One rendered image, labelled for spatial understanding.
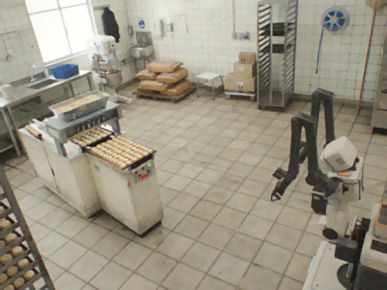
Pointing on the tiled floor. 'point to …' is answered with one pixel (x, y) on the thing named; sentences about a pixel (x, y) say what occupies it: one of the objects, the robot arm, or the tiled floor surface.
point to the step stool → (210, 81)
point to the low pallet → (164, 94)
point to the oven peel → (370, 37)
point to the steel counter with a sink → (45, 86)
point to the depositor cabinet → (65, 172)
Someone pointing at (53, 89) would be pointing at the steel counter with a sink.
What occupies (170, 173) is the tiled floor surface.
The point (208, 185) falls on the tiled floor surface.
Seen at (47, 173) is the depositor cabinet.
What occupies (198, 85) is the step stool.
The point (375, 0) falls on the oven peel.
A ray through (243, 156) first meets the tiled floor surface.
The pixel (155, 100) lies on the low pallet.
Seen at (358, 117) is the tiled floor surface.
